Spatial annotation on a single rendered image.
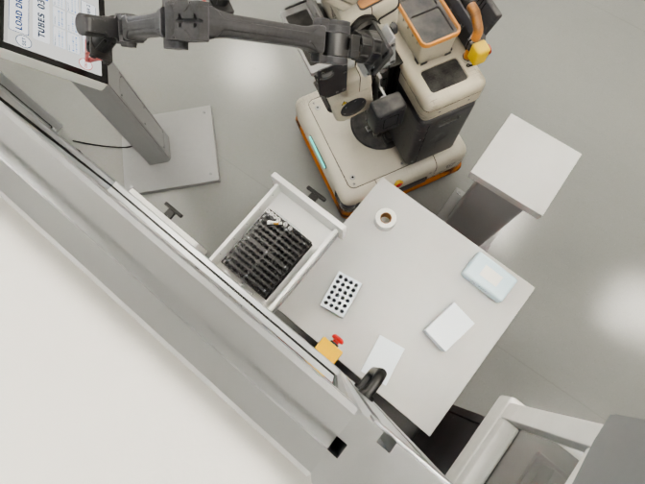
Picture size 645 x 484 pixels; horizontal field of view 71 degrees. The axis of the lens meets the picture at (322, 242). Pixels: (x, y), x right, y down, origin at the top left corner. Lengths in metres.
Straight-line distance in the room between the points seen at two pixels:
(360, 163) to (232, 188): 0.72
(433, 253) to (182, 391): 1.33
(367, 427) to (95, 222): 0.18
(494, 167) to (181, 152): 1.61
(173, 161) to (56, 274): 2.27
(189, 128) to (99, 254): 2.37
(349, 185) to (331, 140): 0.24
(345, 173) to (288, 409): 1.92
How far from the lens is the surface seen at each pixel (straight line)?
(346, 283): 1.45
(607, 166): 2.83
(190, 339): 0.25
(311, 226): 1.46
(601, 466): 0.92
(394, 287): 1.50
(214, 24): 1.07
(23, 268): 0.33
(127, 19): 1.43
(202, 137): 2.59
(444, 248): 1.56
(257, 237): 1.40
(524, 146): 1.77
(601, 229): 2.68
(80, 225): 0.30
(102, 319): 0.30
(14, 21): 1.70
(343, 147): 2.18
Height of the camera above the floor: 2.23
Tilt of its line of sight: 75 degrees down
